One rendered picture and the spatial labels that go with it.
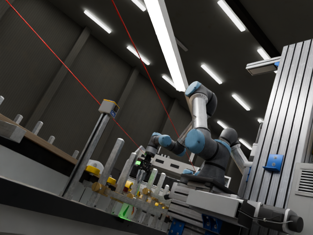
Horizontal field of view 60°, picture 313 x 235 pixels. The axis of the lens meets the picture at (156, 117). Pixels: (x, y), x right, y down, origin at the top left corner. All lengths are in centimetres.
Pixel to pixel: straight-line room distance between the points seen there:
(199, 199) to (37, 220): 69
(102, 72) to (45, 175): 1078
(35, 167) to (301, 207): 122
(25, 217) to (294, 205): 110
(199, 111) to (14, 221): 104
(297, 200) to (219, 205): 35
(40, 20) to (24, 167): 1057
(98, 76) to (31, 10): 350
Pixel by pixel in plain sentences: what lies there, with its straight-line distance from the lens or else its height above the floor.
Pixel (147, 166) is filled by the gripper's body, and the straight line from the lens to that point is 180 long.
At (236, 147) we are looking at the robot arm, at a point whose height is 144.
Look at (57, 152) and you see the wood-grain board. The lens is 146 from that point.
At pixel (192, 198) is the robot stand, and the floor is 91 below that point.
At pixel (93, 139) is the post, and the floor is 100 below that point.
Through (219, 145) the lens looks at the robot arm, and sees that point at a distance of 147.
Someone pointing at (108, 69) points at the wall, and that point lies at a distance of 1234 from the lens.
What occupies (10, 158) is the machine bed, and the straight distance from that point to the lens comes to 135.
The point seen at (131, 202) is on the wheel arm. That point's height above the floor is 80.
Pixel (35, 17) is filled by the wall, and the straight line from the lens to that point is 1179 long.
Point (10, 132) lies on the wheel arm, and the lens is 65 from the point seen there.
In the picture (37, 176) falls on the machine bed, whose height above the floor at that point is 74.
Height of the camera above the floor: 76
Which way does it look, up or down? 20 degrees up
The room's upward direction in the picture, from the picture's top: 23 degrees clockwise
